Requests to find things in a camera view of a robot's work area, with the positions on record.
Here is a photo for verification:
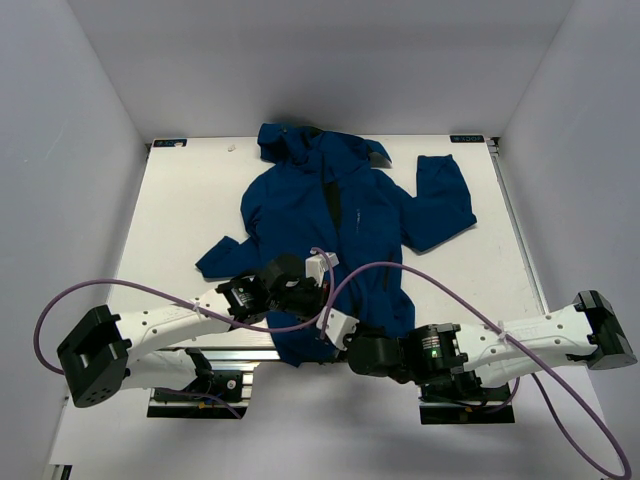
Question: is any blue zip jacket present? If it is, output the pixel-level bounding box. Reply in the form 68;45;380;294
197;124;476;337

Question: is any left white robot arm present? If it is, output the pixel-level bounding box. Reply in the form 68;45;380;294
57;252;338;408

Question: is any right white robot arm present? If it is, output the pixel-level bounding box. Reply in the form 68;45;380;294
346;290;637;399

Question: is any left blue table label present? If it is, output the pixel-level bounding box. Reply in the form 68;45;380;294
152;138;187;148

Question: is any blue table label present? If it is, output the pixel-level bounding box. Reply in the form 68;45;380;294
152;138;187;148
449;134;485;143

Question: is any right blue table label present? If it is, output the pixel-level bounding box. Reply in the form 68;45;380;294
449;134;485;143

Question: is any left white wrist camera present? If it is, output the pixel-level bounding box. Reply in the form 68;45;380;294
305;248;339;284

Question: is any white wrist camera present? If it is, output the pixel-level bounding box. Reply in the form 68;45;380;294
305;248;339;284
316;307;359;351

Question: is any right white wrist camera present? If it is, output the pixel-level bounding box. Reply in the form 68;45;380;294
316;307;359;351

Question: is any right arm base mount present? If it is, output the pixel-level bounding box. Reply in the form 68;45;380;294
419;372;520;425

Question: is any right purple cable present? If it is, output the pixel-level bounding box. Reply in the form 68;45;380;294
319;260;634;480

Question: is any purple cable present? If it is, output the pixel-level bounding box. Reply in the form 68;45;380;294
32;246;337;419
319;260;634;480

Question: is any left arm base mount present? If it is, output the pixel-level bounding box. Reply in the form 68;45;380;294
147;348;259;420

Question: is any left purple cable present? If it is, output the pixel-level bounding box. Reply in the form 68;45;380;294
32;246;337;419

